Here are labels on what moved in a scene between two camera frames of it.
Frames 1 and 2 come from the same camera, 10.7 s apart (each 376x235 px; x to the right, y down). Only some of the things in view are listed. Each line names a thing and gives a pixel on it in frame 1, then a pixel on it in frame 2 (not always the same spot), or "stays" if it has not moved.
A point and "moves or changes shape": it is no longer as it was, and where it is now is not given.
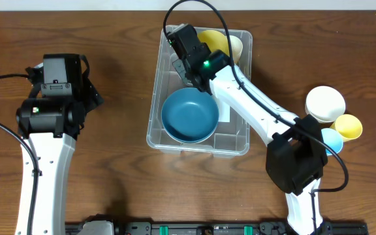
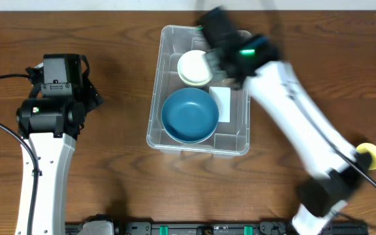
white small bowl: (325, 104) moves or changes shape
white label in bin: (224, 111) stays
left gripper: (94, 96) stays
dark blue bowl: (189, 115) stays
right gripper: (181, 67) to (215, 62)
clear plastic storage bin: (183, 119) stays
